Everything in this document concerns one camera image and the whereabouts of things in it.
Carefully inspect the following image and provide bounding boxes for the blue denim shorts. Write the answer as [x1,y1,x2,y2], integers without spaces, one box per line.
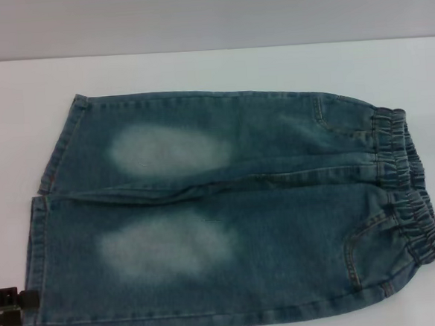
[5,68,435,326]

